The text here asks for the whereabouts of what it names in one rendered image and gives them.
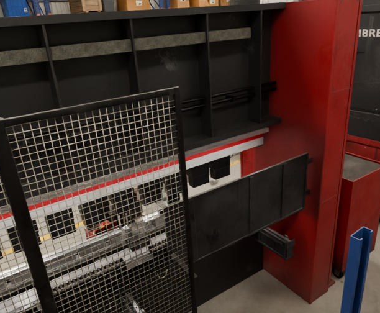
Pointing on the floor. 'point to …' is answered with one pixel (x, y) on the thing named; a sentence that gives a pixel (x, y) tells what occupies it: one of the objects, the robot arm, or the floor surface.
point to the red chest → (357, 204)
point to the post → (20, 212)
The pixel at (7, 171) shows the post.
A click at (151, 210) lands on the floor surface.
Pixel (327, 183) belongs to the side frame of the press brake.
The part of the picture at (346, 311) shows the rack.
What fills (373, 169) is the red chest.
